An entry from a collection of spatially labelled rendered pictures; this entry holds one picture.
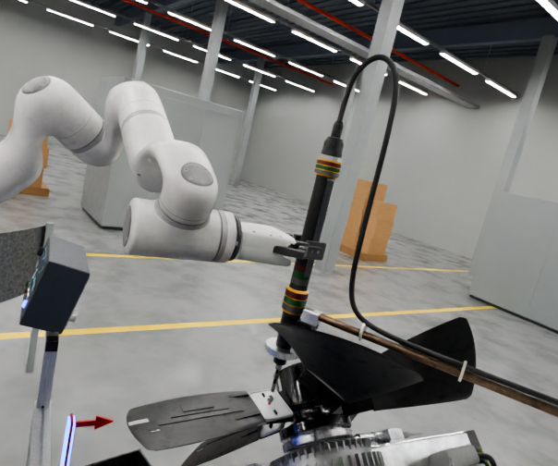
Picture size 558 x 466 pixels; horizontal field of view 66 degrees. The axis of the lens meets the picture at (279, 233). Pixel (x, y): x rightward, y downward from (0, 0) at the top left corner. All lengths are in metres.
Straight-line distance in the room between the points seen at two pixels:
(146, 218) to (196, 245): 0.08
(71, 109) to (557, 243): 7.56
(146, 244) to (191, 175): 0.12
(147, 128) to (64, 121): 0.23
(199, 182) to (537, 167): 13.42
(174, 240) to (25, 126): 0.46
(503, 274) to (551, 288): 0.77
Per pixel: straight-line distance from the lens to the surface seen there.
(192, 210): 0.60
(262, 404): 0.89
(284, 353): 0.81
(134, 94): 0.90
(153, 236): 0.63
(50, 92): 0.98
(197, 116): 7.23
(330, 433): 0.87
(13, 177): 1.05
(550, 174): 13.71
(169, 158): 0.63
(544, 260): 8.05
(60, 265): 1.28
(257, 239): 0.67
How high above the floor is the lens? 1.65
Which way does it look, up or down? 10 degrees down
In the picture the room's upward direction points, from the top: 13 degrees clockwise
